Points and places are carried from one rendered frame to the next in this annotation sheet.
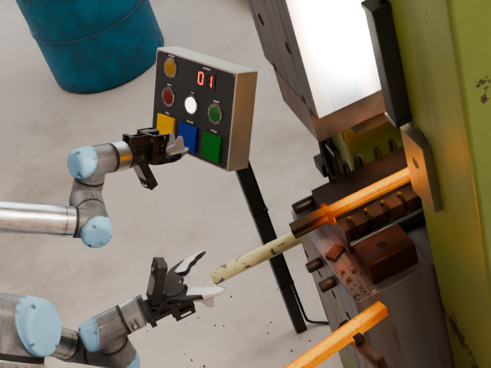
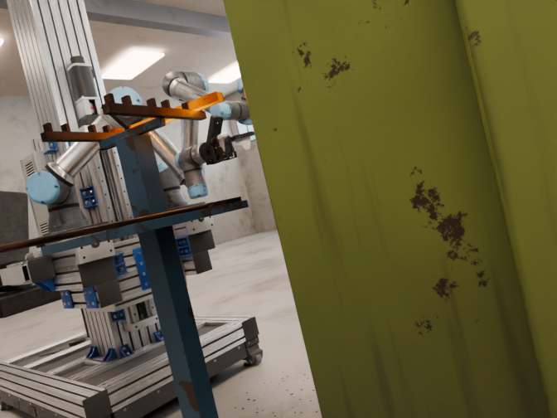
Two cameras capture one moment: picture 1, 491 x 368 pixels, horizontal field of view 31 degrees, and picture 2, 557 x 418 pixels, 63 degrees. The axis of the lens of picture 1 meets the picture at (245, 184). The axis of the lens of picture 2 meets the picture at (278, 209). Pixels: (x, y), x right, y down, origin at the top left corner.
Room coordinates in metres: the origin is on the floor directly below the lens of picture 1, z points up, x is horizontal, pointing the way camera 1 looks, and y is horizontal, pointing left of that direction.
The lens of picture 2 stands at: (0.51, -1.06, 0.74)
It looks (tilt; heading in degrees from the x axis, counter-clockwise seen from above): 1 degrees down; 47
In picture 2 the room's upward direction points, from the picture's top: 13 degrees counter-clockwise
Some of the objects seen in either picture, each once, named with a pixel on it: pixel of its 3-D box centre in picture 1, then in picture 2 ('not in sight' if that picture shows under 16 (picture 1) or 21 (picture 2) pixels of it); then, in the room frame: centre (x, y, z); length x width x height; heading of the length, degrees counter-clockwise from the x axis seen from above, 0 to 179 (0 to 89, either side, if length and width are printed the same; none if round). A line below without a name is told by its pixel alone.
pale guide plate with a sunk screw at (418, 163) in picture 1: (421, 169); not in sight; (1.30, -0.34, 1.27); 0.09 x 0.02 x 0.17; 8
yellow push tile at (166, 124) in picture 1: (166, 128); not in sight; (2.15, 0.16, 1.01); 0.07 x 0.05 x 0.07; 33
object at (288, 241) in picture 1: (278, 246); not in sight; (1.92, -0.03, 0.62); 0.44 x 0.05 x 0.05; 98
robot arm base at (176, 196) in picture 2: not in sight; (170, 198); (1.62, 0.87, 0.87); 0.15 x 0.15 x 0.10
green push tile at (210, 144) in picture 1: (212, 146); not in sight; (1.99, 0.05, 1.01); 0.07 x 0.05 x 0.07; 33
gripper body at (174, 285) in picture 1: (166, 301); (217, 149); (1.51, 0.27, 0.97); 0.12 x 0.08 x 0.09; 98
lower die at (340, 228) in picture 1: (403, 182); not in sight; (1.63, -0.37, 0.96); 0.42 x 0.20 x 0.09; 98
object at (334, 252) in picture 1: (335, 253); not in sight; (1.51, -0.15, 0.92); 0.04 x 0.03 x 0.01; 129
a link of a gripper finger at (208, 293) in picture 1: (207, 298); (223, 143); (1.46, 0.18, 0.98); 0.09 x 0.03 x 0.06; 62
